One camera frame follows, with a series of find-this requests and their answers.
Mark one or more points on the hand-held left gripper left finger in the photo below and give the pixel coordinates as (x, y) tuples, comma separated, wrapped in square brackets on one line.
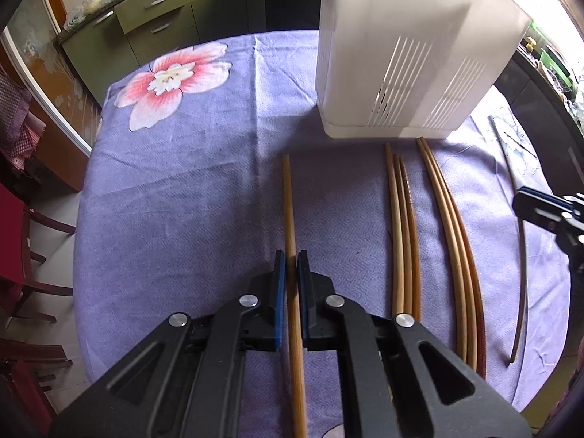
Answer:
[(279, 301)]

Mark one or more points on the light bamboo chopstick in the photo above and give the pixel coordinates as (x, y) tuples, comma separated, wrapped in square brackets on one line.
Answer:
[(447, 237), (456, 237), (288, 219), (395, 228), (404, 237)]

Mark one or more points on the red wooden chair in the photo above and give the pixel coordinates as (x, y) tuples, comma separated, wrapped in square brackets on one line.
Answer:
[(11, 237)]

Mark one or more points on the floral frosted glass door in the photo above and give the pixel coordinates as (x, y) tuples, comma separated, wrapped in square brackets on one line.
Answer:
[(45, 77)]

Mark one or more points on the checkered hanging cloth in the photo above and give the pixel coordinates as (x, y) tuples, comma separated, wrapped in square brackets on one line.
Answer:
[(18, 118)]

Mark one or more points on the white slotted utensil holder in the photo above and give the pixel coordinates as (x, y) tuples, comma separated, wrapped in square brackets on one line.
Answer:
[(388, 32)]

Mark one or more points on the three curved wooden chopsticks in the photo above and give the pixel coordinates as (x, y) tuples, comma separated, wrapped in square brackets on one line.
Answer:
[(466, 239)]

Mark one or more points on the three wooden chopsticks group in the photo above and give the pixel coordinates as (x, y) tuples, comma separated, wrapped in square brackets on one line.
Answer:
[(412, 242)]

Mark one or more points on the dark slender chopstick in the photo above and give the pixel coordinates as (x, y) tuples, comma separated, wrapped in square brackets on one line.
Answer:
[(524, 283)]

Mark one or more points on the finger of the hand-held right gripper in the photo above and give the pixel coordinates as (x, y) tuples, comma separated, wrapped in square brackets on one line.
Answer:
[(540, 207)]

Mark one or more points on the purple floral tablecloth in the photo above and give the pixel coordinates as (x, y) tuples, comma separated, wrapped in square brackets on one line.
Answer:
[(182, 214)]

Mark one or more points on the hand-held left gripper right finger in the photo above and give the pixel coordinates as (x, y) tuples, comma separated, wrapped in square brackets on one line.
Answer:
[(303, 301)]

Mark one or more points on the green kitchen cabinet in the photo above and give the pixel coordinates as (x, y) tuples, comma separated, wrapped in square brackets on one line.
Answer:
[(150, 27)]

